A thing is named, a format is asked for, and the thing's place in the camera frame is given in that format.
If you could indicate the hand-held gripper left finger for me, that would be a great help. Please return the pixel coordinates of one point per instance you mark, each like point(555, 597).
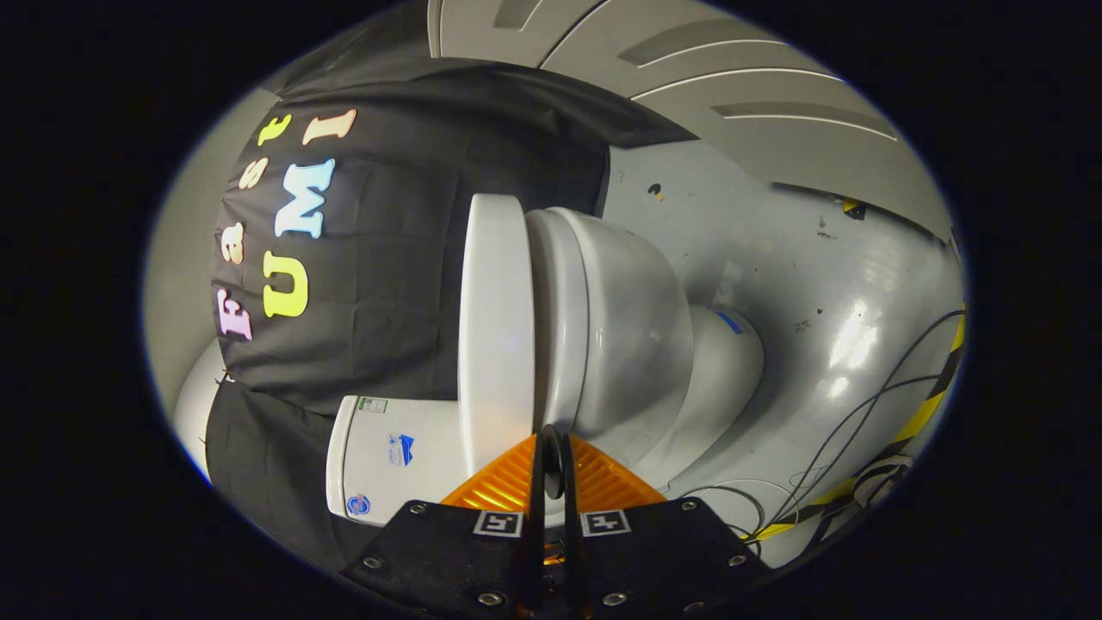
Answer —
point(538, 517)

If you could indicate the white toilet lid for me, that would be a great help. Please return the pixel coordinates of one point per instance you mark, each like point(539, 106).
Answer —
point(495, 327)

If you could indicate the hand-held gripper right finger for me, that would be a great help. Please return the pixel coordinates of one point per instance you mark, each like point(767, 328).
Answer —
point(575, 560)

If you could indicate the white toilet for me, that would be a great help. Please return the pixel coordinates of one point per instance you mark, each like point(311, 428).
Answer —
point(620, 327)

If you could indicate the yellow black hazard tape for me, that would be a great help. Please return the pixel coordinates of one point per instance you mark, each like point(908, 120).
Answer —
point(925, 409)

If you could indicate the black backdrop cloth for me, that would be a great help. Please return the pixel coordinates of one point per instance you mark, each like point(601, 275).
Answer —
point(387, 284)

